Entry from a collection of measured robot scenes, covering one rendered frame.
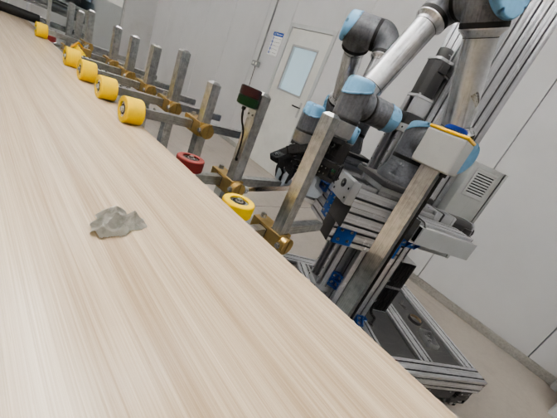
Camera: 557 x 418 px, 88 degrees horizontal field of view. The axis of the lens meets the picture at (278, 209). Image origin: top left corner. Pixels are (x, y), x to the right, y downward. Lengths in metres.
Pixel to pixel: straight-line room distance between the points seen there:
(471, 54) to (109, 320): 0.99
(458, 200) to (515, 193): 1.62
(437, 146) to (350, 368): 0.39
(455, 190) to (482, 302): 1.87
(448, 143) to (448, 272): 2.73
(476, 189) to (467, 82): 0.67
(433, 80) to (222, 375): 1.32
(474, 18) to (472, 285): 2.57
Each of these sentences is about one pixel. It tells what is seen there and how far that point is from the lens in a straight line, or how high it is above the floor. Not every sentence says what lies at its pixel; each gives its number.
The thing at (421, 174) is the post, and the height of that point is 1.13.
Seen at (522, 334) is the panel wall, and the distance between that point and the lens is 3.28.
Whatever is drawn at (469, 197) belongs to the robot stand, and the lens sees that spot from 1.58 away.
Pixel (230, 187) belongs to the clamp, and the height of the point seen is 0.85.
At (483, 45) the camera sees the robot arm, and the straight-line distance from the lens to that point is 1.02.
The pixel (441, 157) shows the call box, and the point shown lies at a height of 1.17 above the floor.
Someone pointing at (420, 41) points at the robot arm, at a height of 1.44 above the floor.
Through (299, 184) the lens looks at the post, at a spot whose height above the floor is 0.98.
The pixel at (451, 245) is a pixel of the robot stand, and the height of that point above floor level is 0.92.
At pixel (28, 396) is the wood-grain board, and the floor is 0.90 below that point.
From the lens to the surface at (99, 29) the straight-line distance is 3.30.
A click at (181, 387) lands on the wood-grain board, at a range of 0.32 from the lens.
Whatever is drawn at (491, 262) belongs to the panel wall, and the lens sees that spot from 3.18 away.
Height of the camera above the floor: 1.17
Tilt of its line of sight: 20 degrees down
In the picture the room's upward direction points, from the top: 24 degrees clockwise
